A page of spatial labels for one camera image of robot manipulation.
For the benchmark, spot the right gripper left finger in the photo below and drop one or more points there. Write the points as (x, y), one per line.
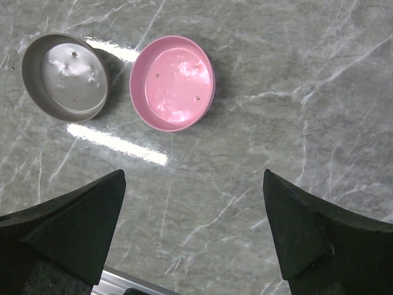
(60, 246)

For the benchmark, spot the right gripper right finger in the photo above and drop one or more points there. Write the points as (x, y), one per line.
(323, 248)

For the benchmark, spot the grey round lid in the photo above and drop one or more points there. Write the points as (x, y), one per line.
(65, 77)

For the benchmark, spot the pink round lid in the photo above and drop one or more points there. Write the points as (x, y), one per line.
(172, 83)

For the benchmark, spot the aluminium mounting rail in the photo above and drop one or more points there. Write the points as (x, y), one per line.
(114, 281)

